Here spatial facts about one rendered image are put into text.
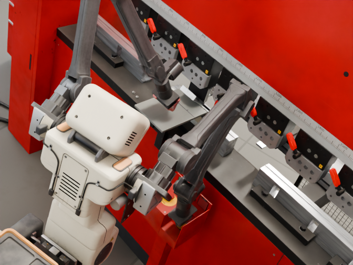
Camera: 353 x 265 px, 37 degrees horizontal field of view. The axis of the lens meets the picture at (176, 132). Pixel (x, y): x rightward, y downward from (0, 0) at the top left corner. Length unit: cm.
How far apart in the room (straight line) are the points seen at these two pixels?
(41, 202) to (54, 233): 109
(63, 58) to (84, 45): 105
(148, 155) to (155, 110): 34
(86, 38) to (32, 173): 157
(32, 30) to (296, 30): 144
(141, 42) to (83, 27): 25
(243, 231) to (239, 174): 23
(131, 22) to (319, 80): 67
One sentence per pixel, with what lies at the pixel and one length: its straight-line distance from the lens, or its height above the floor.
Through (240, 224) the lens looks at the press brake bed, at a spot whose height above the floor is 78.
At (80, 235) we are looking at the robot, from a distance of 190.
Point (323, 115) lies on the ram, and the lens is 189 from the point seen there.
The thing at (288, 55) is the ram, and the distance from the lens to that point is 191.
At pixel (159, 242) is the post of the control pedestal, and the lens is 231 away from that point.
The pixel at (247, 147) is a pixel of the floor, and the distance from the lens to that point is 377.
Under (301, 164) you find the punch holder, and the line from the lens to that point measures 201.
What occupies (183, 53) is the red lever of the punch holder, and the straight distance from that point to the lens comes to 220.
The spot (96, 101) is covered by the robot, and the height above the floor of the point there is 137.
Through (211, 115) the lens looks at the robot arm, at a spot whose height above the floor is 131.
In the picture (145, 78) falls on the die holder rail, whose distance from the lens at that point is 255.
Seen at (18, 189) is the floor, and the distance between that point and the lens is 313.
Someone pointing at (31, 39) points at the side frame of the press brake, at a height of 79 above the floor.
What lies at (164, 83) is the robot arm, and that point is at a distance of 202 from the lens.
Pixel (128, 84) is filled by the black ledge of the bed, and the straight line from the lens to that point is 251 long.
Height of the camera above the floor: 238
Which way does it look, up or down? 40 degrees down
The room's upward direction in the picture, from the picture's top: 18 degrees clockwise
